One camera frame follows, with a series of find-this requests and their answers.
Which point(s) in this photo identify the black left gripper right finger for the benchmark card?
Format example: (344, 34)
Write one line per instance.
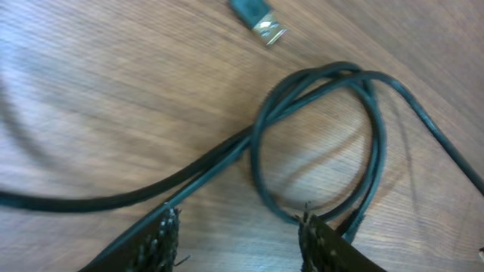
(324, 249)

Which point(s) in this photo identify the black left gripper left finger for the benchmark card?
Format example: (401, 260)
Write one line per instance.
(149, 245)

